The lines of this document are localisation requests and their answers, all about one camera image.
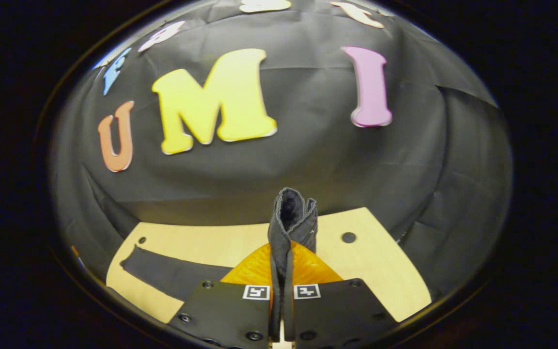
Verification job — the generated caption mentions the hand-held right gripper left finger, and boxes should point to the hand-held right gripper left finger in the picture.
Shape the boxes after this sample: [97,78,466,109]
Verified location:
[169,242,273,349]

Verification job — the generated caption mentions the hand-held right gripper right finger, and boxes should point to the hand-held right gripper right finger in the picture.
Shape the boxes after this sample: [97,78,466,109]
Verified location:
[293,241,398,347]

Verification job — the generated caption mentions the black backdrop cloth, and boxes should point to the black backdrop cloth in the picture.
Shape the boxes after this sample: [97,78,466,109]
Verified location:
[51,0,512,301]

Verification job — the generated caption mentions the dark grey jeans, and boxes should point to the dark grey jeans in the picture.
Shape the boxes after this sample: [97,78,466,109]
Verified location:
[120,188,318,342]

